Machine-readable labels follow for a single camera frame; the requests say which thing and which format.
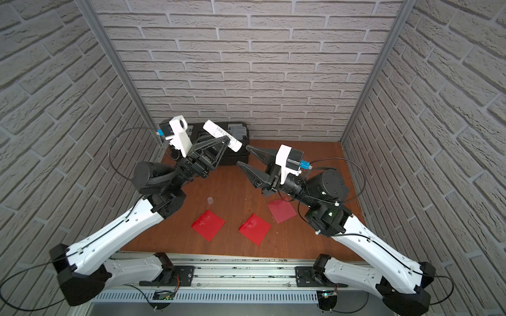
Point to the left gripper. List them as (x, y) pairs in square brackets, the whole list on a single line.
[(196, 158)]

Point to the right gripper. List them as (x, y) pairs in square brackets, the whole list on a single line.
[(259, 180)]

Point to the white glue stick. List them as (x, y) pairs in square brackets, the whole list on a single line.
[(217, 132)]

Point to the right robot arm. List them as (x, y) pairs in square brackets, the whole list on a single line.
[(399, 281)]

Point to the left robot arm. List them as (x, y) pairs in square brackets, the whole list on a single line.
[(86, 268)]

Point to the right dark red envelope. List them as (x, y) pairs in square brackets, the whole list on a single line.
[(281, 210)]

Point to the middle red envelope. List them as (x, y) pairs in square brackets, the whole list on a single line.
[(255, 229)]

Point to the left red envelope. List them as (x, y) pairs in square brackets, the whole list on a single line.
[(208, 225)]

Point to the black plastic toolbox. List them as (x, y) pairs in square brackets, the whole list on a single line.
[(237, 129)]

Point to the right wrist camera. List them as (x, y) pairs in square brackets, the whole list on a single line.
[(291, 162)]

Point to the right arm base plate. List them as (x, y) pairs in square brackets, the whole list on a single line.
[(306, 278)]

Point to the aluminium rail frame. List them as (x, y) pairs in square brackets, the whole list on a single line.
[(226, 280)]

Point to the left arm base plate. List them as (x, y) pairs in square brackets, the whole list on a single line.
[(179, 275)]

